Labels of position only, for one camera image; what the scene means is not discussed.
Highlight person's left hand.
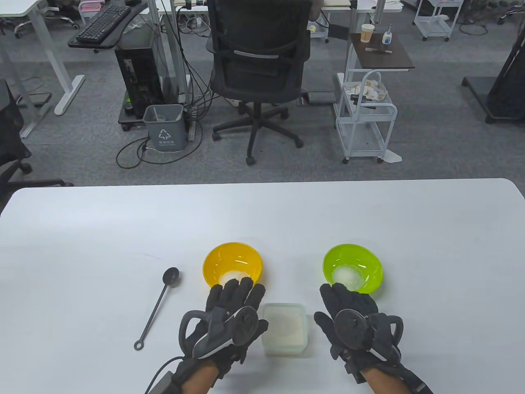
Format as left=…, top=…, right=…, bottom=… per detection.
left=185, top=277, right=269, bottom=380

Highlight person's right hand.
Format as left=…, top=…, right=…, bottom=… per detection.
left=314, top=283, right=404, bottom=384

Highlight white sugar heap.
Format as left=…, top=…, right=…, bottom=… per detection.
left=332, top=265, right=365, bottom=290
left=219, top=271, right=251, bottom=286

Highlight black and white controller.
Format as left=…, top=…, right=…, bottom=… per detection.
left=178, top=306, right=260, bottom=357
left=333, top=309, right=404, bottom=364

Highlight yellow plastic bowl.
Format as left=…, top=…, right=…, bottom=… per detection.
left=203, top=242, right=263, bottom=289

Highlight green plastic bowl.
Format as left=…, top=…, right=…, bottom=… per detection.
left=323, top=243, right=383, bottom=295

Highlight black long-handled spoon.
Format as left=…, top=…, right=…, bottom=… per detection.
left=134, top=268, right=181, bottom=350

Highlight clear plastic sugar container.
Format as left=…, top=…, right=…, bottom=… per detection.
left=262, top=303, right=308, bottom=357

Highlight person's left forearm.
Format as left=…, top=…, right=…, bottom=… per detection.
left=180, top=363, right=220, bottom=394

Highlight person's right forearm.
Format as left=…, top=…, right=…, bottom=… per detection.
left=361, top=367, right=411, bottom=394

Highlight white mesh utility cart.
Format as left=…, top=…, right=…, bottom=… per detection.
left=334, top=69, right=398, bottom=165

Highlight grey recycling bin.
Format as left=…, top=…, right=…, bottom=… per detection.
left=142, top=104, right=186, bottom=151

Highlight black computer stand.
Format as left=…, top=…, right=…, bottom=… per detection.
left=118, top=91, right=146, bottom=132

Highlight crumpled white cloth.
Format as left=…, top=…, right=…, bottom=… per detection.
left=342, top=80, right=389, bottom=101

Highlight black computer tower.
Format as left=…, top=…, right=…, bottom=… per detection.
left=114, top=43, right=164, bottom=119

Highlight black mesh office chair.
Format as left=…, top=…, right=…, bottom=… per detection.
left=205, top=0, right=313, bottom=166

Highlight dark brown side table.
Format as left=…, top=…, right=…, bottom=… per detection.
left=349, top=33, right=415, bottom=72

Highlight black floor stand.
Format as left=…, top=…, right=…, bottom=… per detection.
left=461, top=41, right=525, bottom=124

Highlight white standing desk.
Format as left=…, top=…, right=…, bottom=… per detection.
left=0, top=0, right=86, bottom=115

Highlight small white cart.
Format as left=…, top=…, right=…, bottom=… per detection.
left=308, top=16, right=330, bottom=43

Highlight black armchair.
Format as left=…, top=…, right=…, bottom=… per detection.
left=0, top=79, right=74, bottom=206

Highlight black keyboard tray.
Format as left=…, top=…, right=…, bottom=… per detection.
left=68, top=2, right=149, bottom=54

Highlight long white desk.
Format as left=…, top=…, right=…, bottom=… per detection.
left=146, top=0, right=404, bottom=107

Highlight black keyboard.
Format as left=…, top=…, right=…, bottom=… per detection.
left=76, top=4, right=132, bottom=44

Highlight black wrist camera unit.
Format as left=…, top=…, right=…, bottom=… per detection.
left=398, top=365, right=434, bottom=394
left=144, top=357, right=185, bottom=394

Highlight black floor cable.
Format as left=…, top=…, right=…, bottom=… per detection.
left=116, top=123, right=203, bottom=169

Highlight white wire cart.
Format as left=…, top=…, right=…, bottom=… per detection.
left=413, top=0, right=454, bottom=41

